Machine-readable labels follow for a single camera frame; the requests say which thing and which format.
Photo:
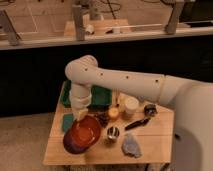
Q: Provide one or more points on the grey post left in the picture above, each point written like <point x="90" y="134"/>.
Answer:
<point x="8" y="28"/>

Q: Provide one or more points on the purple bowl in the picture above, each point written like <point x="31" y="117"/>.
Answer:
<point x="71" y="146"/>

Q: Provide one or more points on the grey post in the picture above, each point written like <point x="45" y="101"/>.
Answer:
<point x="78" y="22"/>
<point x="171" y="26"/>
<point x="8" y="28"/>

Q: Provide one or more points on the striped metal cup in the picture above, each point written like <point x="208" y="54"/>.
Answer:
<point x="112" y="134"/>

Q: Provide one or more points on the green plastic tray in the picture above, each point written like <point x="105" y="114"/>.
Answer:
<point x="101" y="97"/>

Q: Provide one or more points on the grey post middle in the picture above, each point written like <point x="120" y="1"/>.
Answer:
<point x="78" y="22"/>

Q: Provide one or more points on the grey crumpled cloth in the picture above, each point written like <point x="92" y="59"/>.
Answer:
<point x="130" y="146"/>

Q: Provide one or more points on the orange fruit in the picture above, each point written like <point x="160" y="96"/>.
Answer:
<point x="113" y="113"/>

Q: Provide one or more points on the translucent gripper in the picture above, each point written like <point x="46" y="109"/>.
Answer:
<point x="79" y="114"/>

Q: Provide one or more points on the white round container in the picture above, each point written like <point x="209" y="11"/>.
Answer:
<point x="131" y="104"/>

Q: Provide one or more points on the dark grape bunch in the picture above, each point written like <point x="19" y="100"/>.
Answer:
<point x="103" y="119"/>

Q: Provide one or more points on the red orange bowl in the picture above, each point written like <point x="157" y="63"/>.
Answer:
<point x="87" y="123"/>

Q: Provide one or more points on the green sponge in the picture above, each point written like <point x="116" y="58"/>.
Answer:
<point x="67" y="122"/>

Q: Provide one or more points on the black handled utensil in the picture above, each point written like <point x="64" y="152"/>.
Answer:
<point x="135" y="124"/>

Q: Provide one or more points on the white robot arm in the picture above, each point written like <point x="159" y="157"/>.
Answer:
<point x="191" y="101"/>

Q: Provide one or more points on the wooden table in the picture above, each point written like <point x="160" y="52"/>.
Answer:
<point x="154" y="139"/>

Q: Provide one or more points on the grey post right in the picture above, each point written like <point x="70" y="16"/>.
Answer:
<point x="171" y="26"/>

